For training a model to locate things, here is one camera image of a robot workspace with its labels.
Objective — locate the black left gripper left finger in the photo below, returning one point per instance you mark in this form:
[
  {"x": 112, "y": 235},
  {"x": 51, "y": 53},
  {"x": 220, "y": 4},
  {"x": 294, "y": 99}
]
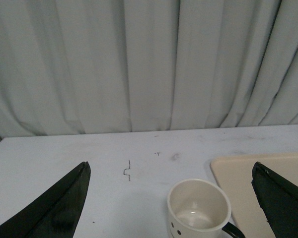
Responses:
[{"x": 56, "y": 212}]

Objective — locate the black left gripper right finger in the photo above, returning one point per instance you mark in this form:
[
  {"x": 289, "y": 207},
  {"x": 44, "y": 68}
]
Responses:
[{"x": 278, "y": 198}]

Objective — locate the cream smiley mug black handle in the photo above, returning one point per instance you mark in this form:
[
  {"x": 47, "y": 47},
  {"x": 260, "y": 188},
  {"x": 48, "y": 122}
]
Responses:
[{"x": 199, "y": 209}]

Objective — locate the beige square plastic plate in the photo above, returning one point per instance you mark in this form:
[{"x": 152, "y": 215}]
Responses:
[{"x": 233, "y": 174}]

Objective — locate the grey-white curtain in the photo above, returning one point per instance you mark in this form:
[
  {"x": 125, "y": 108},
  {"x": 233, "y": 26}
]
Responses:
[{"x": 101, "y": 66}]

